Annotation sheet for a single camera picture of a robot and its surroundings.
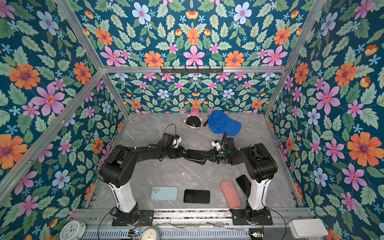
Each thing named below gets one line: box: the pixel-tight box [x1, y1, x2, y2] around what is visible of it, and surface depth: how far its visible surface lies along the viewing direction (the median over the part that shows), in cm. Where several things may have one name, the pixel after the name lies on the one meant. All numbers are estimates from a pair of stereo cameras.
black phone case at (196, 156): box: [184, 149, 208, 165], surface depth 95 cm
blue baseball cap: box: [208, 110, 242, 136], surface depth 113 cm
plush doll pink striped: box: [183, 109, 204, 129], surface depth 109 cm
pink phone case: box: [220, 179, 242, 209], surface depth 84 cm
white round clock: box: [59, 220, 87, 240], surface depth 69 cm
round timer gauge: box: [139, 226, 160, 240], surface depth 67 cm
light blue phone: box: [150, 186, 179, 202], surface depth 84 cm
